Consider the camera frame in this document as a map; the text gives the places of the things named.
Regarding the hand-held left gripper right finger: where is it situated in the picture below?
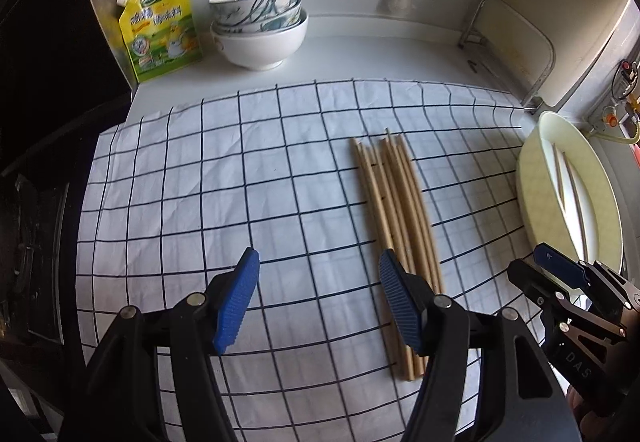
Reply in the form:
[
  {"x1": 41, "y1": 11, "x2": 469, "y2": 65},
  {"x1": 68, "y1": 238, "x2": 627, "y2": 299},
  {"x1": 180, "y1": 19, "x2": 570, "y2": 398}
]
[{"x1": 378, "y1": 248, "x2": 583, "y2": 442}]

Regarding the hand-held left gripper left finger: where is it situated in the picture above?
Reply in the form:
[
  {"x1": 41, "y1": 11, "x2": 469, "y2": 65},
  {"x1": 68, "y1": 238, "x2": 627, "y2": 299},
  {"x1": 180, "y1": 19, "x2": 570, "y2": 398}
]
[{"x1": 72, "y1": 247, "x2": 261, "y2": 442}]

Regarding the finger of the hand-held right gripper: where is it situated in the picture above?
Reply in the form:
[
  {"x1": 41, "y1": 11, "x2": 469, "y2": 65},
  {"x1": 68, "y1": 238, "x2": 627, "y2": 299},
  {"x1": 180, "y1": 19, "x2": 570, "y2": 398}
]
[
  {"x1": 533, "y1": 242, "x2": 601, "y2": 295},
  {"x1": 506, "y1": 259, "x2": 576, "y2": 310}
]

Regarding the cream round basin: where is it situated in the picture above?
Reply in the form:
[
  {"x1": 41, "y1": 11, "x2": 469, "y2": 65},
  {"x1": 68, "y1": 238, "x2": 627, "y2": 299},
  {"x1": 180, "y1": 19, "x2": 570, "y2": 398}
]
[{"x1": 515, "y1": 110, "x2": 625, "y2": 273}]

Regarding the single wooden chopstick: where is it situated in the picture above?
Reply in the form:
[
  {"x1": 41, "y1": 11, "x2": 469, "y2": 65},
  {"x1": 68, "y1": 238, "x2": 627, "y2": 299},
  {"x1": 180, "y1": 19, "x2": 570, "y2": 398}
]
[{"x1": 551, "y1": 142, "x2": 569, "y2": 219}]

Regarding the pile of wooden chopsticks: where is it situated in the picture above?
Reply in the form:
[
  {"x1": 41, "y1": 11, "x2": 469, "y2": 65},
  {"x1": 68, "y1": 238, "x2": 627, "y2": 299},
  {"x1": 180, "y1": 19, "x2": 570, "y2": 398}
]
[{"x1": 350, "y1": 128, "x2": 446, "y2": 382}]

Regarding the person's right hand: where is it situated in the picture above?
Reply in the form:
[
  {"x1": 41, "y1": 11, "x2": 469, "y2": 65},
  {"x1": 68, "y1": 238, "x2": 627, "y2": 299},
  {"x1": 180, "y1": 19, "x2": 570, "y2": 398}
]
[{"x1": 566, "y1": 384, "x2": 608, "y2": 442}]

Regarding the white checked cloth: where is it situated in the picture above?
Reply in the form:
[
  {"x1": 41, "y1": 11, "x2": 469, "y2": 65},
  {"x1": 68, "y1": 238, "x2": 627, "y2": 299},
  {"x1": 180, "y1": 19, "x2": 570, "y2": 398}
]
[{"x1": 75, "y1": 78, "x2": 548, "y2": 442}]

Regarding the gas regulator with orange knob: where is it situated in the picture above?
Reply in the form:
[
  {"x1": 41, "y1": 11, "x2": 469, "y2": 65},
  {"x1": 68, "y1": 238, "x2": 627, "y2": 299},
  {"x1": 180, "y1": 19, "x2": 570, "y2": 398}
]
[{"x1": 587, "y1": 100, "x2": 631, "y2": 133}]

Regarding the red and black device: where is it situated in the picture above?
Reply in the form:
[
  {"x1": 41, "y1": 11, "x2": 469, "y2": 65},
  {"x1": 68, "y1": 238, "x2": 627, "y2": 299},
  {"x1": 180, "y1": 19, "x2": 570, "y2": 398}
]
[{"x1": 612, "y1": 60, "x2": 640, "y2": 98}]

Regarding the black gas stove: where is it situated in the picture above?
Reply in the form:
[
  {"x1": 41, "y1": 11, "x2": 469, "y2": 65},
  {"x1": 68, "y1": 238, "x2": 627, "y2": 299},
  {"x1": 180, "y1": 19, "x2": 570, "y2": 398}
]
[{"x1": 0, "y1": 162, "x2": 76, "y2": 348}]

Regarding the plain white bowl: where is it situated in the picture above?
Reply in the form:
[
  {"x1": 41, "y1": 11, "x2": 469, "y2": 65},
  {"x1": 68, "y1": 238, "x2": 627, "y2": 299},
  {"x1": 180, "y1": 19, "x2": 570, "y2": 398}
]
[{"x1": 211, "y1": 11, "x2": 309, "y2": 71}]

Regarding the yellow seasoning pouch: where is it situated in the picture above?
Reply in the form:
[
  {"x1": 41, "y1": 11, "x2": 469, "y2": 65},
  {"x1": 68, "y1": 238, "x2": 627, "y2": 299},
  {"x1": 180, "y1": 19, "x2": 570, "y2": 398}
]
[{"x1": 116, "y1": 0, "x2": 204, "y2": 84}]

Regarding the blue patterned bowl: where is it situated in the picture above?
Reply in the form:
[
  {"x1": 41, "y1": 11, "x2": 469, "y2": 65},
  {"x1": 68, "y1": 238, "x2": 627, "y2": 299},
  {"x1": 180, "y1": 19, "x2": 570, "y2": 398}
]
[
  {"x1": 210, "y1": 5, "x2": 304, "y2": 33},
  {"x1": 208, "y1": 0, "x2": 302, "y2": 20}
]

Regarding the yellow gas hose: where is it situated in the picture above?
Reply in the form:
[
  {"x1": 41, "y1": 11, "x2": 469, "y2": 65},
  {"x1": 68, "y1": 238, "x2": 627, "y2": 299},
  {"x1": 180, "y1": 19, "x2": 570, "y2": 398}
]
[{"x1": 590, "y1": 119, "x2": 640, "y2": 145}]

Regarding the metal wire rack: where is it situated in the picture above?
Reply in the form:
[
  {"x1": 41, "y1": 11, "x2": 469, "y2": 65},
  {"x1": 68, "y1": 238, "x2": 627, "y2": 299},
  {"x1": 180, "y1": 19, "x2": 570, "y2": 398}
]
[{"x1": 459, "y1": 0, "x2": 557, "y2": 110}]

